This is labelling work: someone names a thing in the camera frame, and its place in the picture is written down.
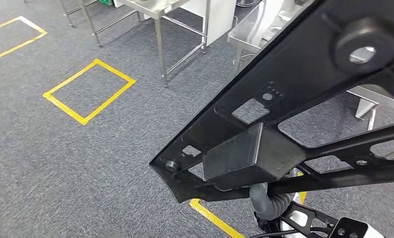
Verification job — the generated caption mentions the stainless steel table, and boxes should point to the stainless steel table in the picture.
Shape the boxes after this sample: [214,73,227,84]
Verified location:
[58,0,142,47]
[113,0,212,88]

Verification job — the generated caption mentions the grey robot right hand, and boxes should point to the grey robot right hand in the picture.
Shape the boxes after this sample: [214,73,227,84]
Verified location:
[249,182,271,216]

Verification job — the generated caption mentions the yellow floor tape square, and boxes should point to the yellow floor tape square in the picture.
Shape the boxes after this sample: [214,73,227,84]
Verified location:
[189,171,307,238]

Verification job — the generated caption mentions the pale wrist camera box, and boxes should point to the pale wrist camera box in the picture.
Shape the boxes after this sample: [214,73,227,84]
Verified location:
[328,217,386,238]

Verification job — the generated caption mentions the stainless steel workbench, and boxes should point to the stainless steel workbench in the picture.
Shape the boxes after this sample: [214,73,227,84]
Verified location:
[227,0,394,132]

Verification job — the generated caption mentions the black camera cable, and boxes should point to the black camera cable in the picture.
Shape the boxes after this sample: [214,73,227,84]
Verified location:
[249,227,331,238]

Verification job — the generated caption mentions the black plastic plate frame part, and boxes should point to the black plastic plate frame part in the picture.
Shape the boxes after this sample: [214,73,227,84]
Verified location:
[149,0,394,204]

